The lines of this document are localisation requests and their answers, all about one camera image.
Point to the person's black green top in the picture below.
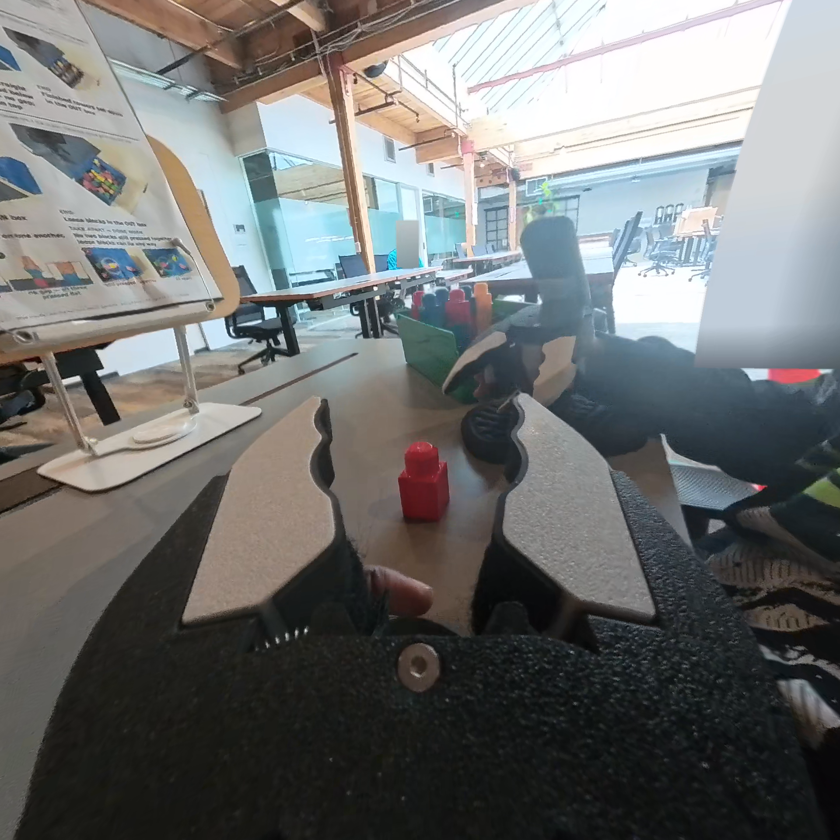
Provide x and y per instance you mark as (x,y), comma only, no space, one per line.
(807,485)

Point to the person's white patterned pants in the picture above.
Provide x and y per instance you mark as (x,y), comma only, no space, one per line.
(774,590)

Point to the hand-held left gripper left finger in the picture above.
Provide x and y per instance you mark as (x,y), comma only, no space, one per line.
(269,518)

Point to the black mesh office chair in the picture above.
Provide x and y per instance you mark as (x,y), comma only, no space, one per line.
(253,321)

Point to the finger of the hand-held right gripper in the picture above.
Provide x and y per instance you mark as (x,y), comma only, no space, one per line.
(558,364)
(476,361)

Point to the person's left hand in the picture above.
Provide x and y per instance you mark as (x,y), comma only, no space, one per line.
(407,590)

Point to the person's right forearm black sleeve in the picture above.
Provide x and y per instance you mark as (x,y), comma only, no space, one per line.
(689,407)

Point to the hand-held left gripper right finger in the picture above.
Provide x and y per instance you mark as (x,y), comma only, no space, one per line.
(571,525)

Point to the instruction sign stand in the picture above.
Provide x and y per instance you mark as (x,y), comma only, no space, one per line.
(98,197)

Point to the cluster of colourful mega blocks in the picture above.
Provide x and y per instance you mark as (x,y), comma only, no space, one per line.
(456,308)

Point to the black quilted wrist rest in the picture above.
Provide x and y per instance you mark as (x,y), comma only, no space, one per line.
(484,426)

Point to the black mesh chair seat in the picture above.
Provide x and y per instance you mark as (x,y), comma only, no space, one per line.
(712,485)

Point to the red mega block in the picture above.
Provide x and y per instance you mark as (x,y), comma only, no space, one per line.
(423,485)

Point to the green plastic bin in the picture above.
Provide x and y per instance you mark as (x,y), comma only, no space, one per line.
(430,351)

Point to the wood-topped office table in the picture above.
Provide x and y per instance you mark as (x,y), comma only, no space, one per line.
(341,289)
(505,270)

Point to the orange traffic cone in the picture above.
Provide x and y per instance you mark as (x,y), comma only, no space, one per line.
(794,376)

